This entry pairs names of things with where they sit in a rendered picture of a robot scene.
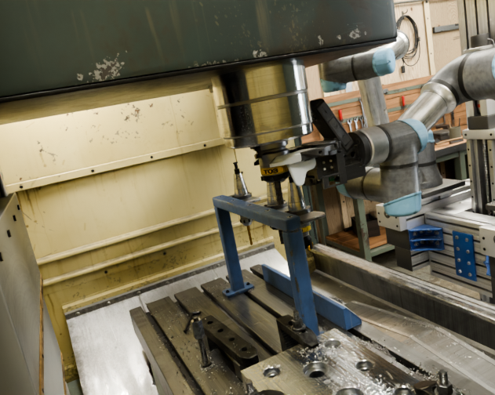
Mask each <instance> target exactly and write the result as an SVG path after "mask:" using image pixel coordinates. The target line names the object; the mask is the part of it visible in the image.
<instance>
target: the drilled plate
mask: <svg viewBox="0 0 495 395"><path fill-rule="evenodd" d="M320 339H321V340H324V339H325V340H326V341H325V340H324V348H325V349H324V348H323V347H321V349H320V348H319V347H320V344H319V345H318V348H319V349H318V350H317V351H316V352H317V353H318V355H316V354H317V353H316V352H315V353H314V350H313V351H312V352H308V351H309V350H311V349H310V348H309V349H308V348H307V347H303V346H302V345H301V344H299V345H297V346H294V347H292V348H290V349H288V350H285V351H283V352H281V353H278V354H276V355H274V356H273V357H269V358H268V359H266V360H264V361H261V362H259V363H257V364H255V365H252V366H250V367H248V368H246V369H244V370H241V375H242V382H243V385H244V390H245V391H246V383H245V381H246V380H247V379H251V380H252V382H253V388H255V389H257V392H258V393H259V392H260V391H262V390H277V391H281V390H282V392H283V390H284V392H286V394H285V395H289V394H290V395H305V394H307V395H332V394H333V393H332V392H333V391H335V393H336V394H335V395H367V394H368V393H369V394H368V395H391V393H392V392H393V393H392V395H394V394H395V395H416V394H415V392H414V390H413V391H412V389H410V387H411V386H413V385H414V384H416V383H418V382H419V380H417V379H415V378H414V377H413V376H411V375H409V374H407V373H406V372H404V371H403V370H402V369H400V368H398V367H396V366H395V365H393V364H392V363H390V362H389V361H386V360H385V359H384V358H383V357H380V356H379V355H377V354H376V353H374V352H373V351H371V350H369V349H367V348H366V347H364V346H363V345H361V344H360V343H358V342H356V341H355V340H354V339H352V338H350V337H348V336H347V335H345V334H344V333H342V332H340V331H339V330H337V329H335V328H334V329H331V330H329V331H327V332H325V333H323V334H321V335H318V336H317V340H318V342H319V343H323V342H320V341H321V340H320ZM333 339H334V340H333ZM319 340H320V341H319ZM340 344H341V345H342V344H343V346H341V347H339V348H336V349H335V350H334V349H332V350H331V351H330V348H331V347H333V348H334V347H338V346H339V345H340ZM326 347H327V349H326ZM305 348H307V349H305ZM328 348H329V349H328ZM305 350H306V351H305ZM297 351H298V352H297ZM300 352H302V353H303V352H306V354H304V353H303V354H302V355H301V353H300ZM326 353H327V355H326ZM308 354H309V355H308ZM303 355H304V357H302V356H303ZM315 355H316V357H315ZM305 356H307V357H305ZM324 356H325V357H324ZM319 358H320V359H319ZM325 358H326V360H325ZM309 359H310V360H309ZM335 359H336V360H335ZM368 359H369V360H368ZM311 360H312V361H311ZM314 360H315V361H314ZM309 361H310V362H311V363H309ZM313 361H314V362H313ZM319 361H320V362H319ZM327 361H328V363H327V364H326V363H325V362H327ZM338 361H339V362H338ZM353 361H354V362H353ZM356 361H357V363H356ZM306 362H308V363H306ZM315 362H316V363H315ZM337 362H338V364H336V363H337ZM374 362H375V363H374ZM277 364H278V366H279V365H280V367H276V366H277ZM374 364H375V365H374ZM268 365H269V366H270V368H268ZM272 365H274V367H271V366H272ZM288 365H289V366H288ZM328 365H329V366H328ZM330 365H331V366H330ZM345 365H347V366H345ZM354 365H355V366H354ZM373 365H374V366H373ZM303 366H304V368H303ZM279 368H280V369H281V370H280V371H279ZM302 368H303V369H302ZM354 368H355V369H354ZM302 370H303V371H302ZM357 370H358V371H357ZM367 370H368V371H367ZM371 370H372V371H371ZM301 371H302V372H301ZM386 371H387V372H386ZM278 373H279V374H280V375H279V376H278ZM366 373H367V374H366ZM368 373H369V374H368ZM388 373H390V375H391V376H392V378H391V376H389V375H388ZM342 375H343V376H342ZM365 375H366V378H365ZM380 375H382V376H381V377H380ZM363 376H364V377H363ZM375 376H377V379H376V378H375ZM378 378H379V379H378ZM364 380H365V381H364ZM385 383H387V384H385ZM388 383H391V384H388ZM408 383H409V384H408ZM352 384H353V385H354V384H355V388H354V387H352V386H350V385H352ZM396 384H403V385H402V388H401V386H400V387H398V388H397V387H396V386H395V385H396ZM405 384H406V385H409V386H408V387H405ZM343 385H346V387H341V388H340V389H339V390H340V391H339V390H338V388H337V386H343ZM348 385H349V386H348ZM383 385H386V386H384V388H383V389H382V388H381V387H383ZM329 386H330V387H329ZM356 386H358V387H356ZM361 387H362V388H363V389H364V390H362V388H361ZM356 388H357V389H356ZM380 388H381V389H380ZM391 388H392V389H394V391H393V390H392V389H391ZM359 389H360V390H359ZM389 389H391V390H390V391H391V392H390V391H389ZM362 391H363V392H362ZM364 392H365V393H364ZM370 392H371V393H372V394H370Z"/></svg>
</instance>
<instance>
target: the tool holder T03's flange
mask: <svg viewBox="0 0 495 395"><path fill-rule="evenodd" d="M287 144H289V143H288V140H287V141H283V142H280V143H273V144H268V145H263V146H260V148H258V149H253V150H254V151H256V152H257V153H256V154H254V157H255V159H258V158H262V159H265V158H273V157H278V156H281V155H284V154H288V153H289V148H287V147H286V145H287Z"/></svg>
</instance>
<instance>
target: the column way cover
mask: <svg viewBox="0 0 495 395"><path fill-rule="evenodd" d="M0 395H70V393H69V390H68V387H67V383H66V380H65V373H64V358H63V354H62V353H61V352H60V347H59V345H58V342H57V340H56V335H55V332H54V330H53V325H52V322H51V320H50V316H49V312H48V310H47V306H46V304H45V300H44V296H43V278H42V274H40V271H39V268H38V264H37V261H36V258H35V254H34V251H33V248H32V245H31V241H30V238H29V235H28V232H27V228H26V225H25V222H24V218H23V215H22V212H21V210H20V205H19V202H18V200H17V196H16V193H15V192H12V193H9V195H8V196H7V197H1V198H0Z"/></svg>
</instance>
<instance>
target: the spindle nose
mask: <svg viewBox="0 0 495 395"><path fill-rule="evenodd" d="M211 82H212V87H213V94H214V98H215V102H216V106H217V113H218V118H219V122H220V129H221V133H222V137H223V138H224V143H225V147H227V148H228V149H241V148H248V147H258V146H263V145H268V144H273V143H280V142H283V141H287V140H293V139H296V138H300V137H302V136H306V135H309V134H311V133H312V132H313V130H314V129H313V124H312V122H313V117H312V111H311V102H310V96H309V92H308V82H307V77H306V71H305V66H304V61H303V60H293V61H287V62H281V63H273V64H268V65H264V66H259V67H252V68H248V69H244V70H240V71H234V72H231V73H227V74H222V75H220V76H216V77H215V78H211Z"/></svg>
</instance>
